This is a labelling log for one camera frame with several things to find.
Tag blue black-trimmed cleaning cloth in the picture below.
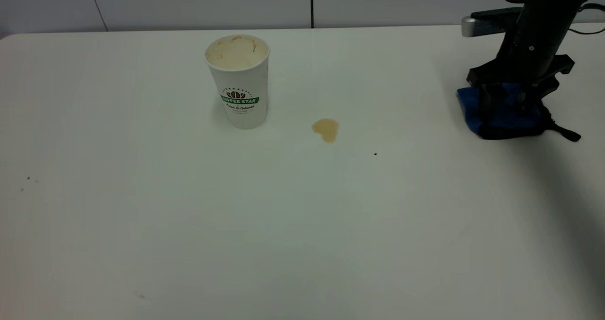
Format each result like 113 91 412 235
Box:
456 83 582 143

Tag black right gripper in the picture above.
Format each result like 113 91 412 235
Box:
467 37 576 128

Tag brown coffee spill stain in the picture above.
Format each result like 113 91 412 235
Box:
311 118 340 143

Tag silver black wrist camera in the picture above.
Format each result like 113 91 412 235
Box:
461 7 526 38

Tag white paper coffee cup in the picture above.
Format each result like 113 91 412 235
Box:
204 34 271 130

